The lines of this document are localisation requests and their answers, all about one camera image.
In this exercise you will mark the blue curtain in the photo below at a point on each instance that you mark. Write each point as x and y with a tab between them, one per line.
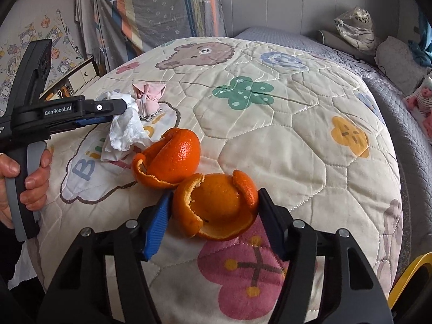
422	47

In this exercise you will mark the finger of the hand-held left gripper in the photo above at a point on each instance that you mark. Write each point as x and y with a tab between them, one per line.
108	108

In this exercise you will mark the grey hanging garment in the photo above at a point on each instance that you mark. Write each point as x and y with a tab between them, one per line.
86	17

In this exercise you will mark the partly peeled orange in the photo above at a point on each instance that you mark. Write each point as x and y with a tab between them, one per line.
216	202

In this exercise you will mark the plush tiger in plastic bag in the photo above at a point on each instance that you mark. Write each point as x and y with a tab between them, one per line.
357	28

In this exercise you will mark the baby print pillow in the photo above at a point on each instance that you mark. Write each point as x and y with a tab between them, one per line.
422	104

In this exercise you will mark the striped hanging sheet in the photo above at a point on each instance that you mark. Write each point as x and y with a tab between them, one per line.
158	13

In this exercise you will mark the cream bear and flower quilt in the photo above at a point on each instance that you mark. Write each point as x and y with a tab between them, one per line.
287	148

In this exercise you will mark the cartoon wall poster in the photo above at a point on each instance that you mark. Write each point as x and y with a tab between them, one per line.
57	33

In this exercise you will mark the orange peel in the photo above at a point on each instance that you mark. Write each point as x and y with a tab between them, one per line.
175	157

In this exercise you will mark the white tissue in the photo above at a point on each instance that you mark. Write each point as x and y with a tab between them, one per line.
125	131

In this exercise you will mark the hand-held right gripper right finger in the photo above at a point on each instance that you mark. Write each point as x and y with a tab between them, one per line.
273	226

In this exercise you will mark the dark grey bolster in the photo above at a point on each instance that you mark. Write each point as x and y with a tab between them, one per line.
329	40

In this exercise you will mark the pink crumpled wrapper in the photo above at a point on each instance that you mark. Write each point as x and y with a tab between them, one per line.
148	99

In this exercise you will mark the person's left hand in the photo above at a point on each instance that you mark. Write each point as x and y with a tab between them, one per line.
33	184

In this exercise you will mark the white drawer cabinet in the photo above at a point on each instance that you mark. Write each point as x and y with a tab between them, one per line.
81	76

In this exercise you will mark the grey pillow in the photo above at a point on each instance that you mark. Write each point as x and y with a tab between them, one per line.
401	62

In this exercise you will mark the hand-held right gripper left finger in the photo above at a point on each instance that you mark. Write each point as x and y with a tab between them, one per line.
157	226

